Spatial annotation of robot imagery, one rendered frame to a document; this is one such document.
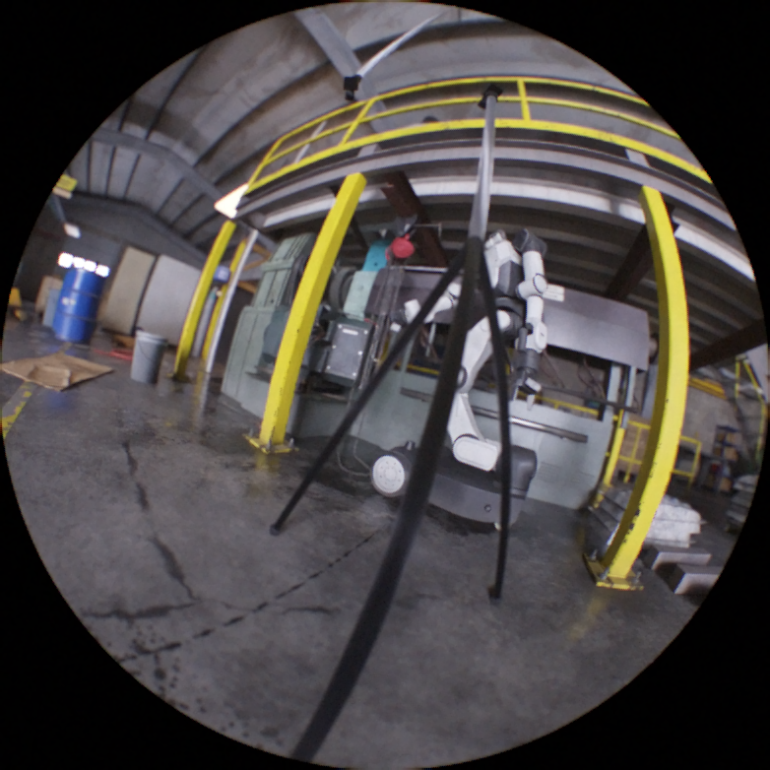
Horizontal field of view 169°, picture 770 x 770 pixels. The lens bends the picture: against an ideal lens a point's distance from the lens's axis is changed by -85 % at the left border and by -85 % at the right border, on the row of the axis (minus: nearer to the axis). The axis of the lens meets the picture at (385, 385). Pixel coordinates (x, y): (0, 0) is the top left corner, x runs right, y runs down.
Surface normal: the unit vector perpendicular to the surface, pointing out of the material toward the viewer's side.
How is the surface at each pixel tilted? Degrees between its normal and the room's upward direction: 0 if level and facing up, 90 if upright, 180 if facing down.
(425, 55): 171
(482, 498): 90
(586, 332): 90
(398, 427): 90
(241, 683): 0
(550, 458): 90
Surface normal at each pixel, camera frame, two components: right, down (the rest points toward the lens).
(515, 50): -0.32, 0.93
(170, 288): 0.86, 0.23
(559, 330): -0.44, -0.12
